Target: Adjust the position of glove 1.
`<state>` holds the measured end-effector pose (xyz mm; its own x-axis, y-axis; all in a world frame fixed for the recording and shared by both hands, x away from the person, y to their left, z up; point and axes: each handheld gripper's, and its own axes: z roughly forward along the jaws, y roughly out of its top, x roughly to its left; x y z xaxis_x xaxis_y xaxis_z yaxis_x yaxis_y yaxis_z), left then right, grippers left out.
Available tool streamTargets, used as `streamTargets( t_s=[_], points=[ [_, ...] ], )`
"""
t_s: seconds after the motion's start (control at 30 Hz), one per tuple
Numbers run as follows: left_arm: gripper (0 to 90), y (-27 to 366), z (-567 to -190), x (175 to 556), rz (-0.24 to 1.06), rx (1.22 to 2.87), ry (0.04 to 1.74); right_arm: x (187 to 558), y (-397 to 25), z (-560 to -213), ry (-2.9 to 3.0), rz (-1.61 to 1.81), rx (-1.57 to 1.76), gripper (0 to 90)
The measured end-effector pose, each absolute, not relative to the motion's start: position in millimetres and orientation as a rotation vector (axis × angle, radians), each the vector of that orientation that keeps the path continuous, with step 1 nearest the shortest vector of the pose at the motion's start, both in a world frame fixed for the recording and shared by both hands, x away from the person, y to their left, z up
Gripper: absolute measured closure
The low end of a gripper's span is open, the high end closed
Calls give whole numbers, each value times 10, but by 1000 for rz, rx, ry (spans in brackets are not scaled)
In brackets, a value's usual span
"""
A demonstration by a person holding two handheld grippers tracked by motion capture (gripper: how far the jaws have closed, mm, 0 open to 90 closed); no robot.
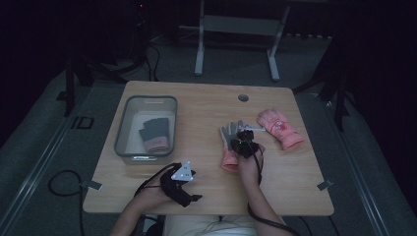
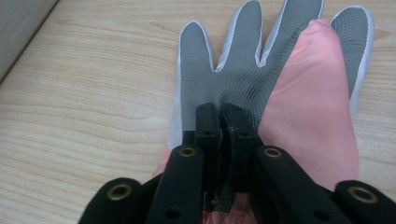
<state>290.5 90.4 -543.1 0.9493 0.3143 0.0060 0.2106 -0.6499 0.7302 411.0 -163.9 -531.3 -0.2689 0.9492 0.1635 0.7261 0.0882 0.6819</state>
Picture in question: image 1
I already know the black background cable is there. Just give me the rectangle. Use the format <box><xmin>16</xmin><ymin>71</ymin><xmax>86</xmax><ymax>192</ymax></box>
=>
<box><xmin>144</xmin><ymin>40</ymin><xmax>162</xmax><ymax>83</ymax></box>

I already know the person's left hand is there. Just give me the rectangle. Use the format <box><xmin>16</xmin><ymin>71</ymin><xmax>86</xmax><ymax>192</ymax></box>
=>
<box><xmin>135</xmin><ymin>176</ymin><xmax>175</xmax><ymax>211</ymax></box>

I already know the right hand-held gripper cable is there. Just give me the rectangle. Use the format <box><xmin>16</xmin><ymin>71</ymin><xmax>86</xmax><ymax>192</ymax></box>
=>
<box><xmin>246</xmin><ymin>144</ymin><xmax>302</xmax><ymax>236</ymax></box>

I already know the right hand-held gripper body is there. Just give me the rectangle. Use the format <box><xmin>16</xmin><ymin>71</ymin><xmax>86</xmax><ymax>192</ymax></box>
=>
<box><xmin>235</xmin><ymin>123</ymin><xmax>268</xmax><ymax>159</ymax></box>

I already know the black floor bracket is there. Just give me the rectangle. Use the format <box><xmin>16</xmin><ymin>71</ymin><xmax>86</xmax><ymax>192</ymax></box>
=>
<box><xmin>71</xmin><ymin>115</ymin><xmax>95</xmax><ymax>131</ymax></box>

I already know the hand-held gripper cable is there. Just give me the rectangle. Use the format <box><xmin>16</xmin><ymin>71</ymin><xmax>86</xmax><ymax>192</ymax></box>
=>
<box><xmin>246</xmin><ymin>144</ymin><xmax>302</xmax><ymax>236</ymax></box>
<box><xmin>133</xmin><ymin>162</ymin><xmax>182</xmax><ymax>199</ymax></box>

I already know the left hand-held gripper cable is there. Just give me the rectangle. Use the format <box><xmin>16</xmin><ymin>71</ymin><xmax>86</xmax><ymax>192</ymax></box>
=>
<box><xmin>133</xmin><ymin>162</ymin><xmax>182</xmax><ymax>199</ymax></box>

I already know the person's lap in light trousers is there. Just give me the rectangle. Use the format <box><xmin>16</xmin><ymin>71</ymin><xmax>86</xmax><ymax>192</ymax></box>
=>
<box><xmin>162</xmin><ymin>214</ymin><xmax>259</xmax><ymax>236</ymax></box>

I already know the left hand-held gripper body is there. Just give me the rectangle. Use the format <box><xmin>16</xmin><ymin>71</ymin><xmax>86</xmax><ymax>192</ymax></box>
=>
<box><xmin>159</xmin><ymin>159</ymin><xmax>197</xmax><ymax>208</ymax></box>

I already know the pink ski glove red print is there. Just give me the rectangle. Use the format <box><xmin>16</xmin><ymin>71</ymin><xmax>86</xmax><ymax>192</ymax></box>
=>
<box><xmin>257</xmin><ymin>108</ymin><xmax>305</xmax><ymax>151</ymax></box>

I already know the black tripod stand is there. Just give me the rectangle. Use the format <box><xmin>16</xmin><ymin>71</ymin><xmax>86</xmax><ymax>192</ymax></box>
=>
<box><xmin>56</xmin><ymin>38</ymin><xmax>149</xmax><ymax>118</ymax></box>
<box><xmin>292</xmin><ymin>55</ymin><xmax>351</xmax><ymax>133</ymax></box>

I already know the grey plastic bin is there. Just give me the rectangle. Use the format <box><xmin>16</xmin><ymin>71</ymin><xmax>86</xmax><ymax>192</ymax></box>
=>
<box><xmin>113</xmin><ymin>94</ymin><xmax>179</xmax><ymax>165</ymax></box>

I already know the person's right hand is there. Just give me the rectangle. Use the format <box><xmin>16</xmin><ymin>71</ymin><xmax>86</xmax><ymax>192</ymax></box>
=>
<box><xmin>237</xmin><ymin>146</ymin><xmax>266</xmax><ymax>189</ymax></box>

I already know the grey tape piece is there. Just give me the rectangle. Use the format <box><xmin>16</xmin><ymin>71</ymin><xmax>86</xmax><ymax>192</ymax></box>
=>
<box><xmin>80</xmin><ymin>179</ymin><xmax>103</xmax><ymax>192</ymax></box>
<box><xmin>316</xmin><ymin>179</ymin><xmax>334</xmax><ymax>192</ymax></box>

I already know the pink ski glove grey palm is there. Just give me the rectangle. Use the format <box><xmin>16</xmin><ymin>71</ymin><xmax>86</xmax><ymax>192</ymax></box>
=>
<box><xmin>219</xmin><ymin>119</ymin><xmax>246</xmax><ymax>174</ymax></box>

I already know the black floor cable loop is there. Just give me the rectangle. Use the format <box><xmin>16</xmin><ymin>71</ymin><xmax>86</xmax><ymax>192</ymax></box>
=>
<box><xmin>47</xmin><ymin>169</ymin><xmax>87</xmax><ymax>236</ymax></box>

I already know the white metal stand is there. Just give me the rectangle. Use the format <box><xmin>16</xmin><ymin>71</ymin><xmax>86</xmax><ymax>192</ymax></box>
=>
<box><xmin>194</xmin><ymin>0</ymin><xmax>292</xmax><ymax>83</ymax></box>

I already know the metal floor rail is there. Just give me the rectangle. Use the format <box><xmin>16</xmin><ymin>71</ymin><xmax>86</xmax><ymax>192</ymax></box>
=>
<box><xmin>321</xmin><ymin>99</ymin><xmax>392</xmax><ymax>236</ymax></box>
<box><xmin>0</xmin><ymin>117</ymin><xmax>78</xmax><ymax>230</ymax></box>

